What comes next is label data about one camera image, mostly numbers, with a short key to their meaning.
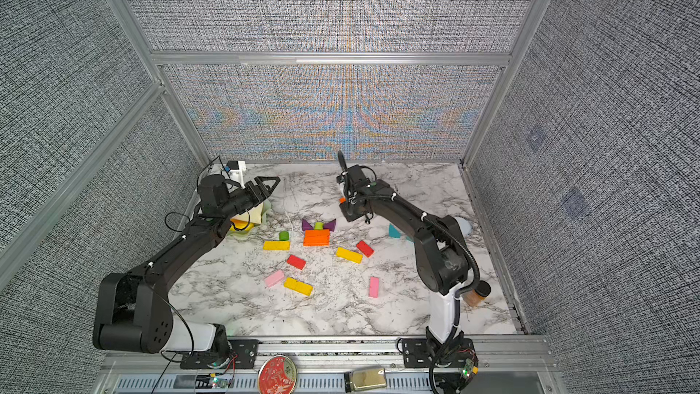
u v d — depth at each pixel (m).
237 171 0.76
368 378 0.67
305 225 0.97
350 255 0.92
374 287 0.86
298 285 0.85
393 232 0.97
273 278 0.87
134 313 0.42
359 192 0.66
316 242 0.96
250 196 0.74
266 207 1.00
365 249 0.93
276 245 0.93
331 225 0.98
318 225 0.98
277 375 0.68
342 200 0.84
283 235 0.97
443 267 0.50
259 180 0.75
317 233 0.98
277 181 0.80
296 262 0.91
